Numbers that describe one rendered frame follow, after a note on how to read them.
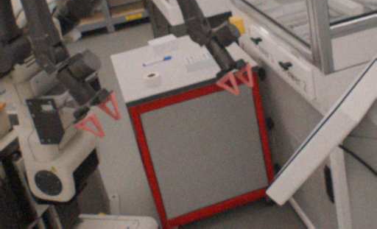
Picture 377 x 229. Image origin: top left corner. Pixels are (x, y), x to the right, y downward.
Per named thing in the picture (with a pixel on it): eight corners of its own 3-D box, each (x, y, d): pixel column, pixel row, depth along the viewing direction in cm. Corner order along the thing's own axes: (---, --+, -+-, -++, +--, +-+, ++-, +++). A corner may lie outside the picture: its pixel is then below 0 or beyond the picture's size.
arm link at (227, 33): (196, 25, 195) (189, 35, 188) (219, 5, 190) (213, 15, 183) (220, 49, 198) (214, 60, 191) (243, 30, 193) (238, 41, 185)
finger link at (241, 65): (261, 79, 195) (246, 57, 196) (252, 85, 189) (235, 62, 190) (249, 90, 199) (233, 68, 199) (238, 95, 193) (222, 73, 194)
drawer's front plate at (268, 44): (277, 70, 219) (272, 43, 214) (252, 48, 245) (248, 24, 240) (281, 69, 219) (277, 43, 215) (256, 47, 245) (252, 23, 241)
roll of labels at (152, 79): (160, 79, 246) (158, 70, 244) (162, 85, 240) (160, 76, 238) (144, 82, 245) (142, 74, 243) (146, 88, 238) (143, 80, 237)
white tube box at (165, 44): (154, 55, 274) (152, 46, 272) (150, 51, 282) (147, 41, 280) (179, 48, 278) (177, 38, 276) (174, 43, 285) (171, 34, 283)
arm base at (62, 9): (62, 7, 204) (43, 19, 194) (74, -7, 200) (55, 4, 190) (79, 24, 205) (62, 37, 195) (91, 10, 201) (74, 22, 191)
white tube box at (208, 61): (188, 71, 248) (186, 64, 246) (185, 65, 255) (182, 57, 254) (215, 65, 250) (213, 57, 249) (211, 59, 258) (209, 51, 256)
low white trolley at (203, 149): (166, 249, 260) (124, 101, 230) (144, 181, 315) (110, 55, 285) (282, 208, 272) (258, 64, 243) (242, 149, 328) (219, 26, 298)
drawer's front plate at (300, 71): (311, 101, 191) (307, 71, 186) (279, 72, 216) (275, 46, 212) (315, 99, 191) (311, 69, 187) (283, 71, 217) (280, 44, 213)
